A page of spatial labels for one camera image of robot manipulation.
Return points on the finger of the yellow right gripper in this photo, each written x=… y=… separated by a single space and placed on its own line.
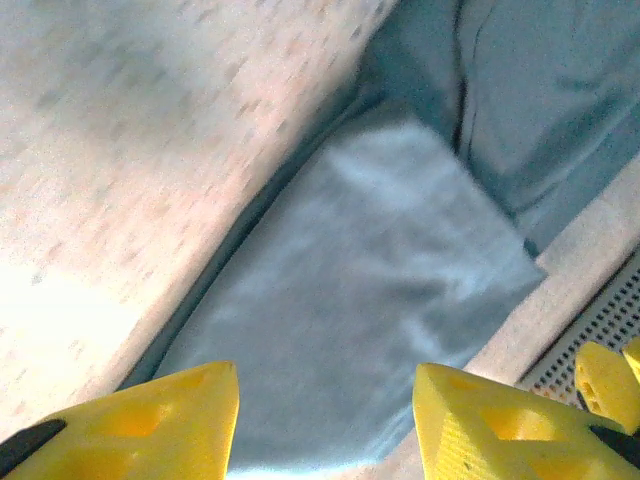
x=634 y=355
x=602 y=385

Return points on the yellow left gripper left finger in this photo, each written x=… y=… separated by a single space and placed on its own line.
x=145 y=425

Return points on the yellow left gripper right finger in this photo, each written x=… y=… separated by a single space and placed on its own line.
x=500 y=430

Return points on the grey t-shirt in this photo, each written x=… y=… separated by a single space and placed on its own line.
x=350 y=275

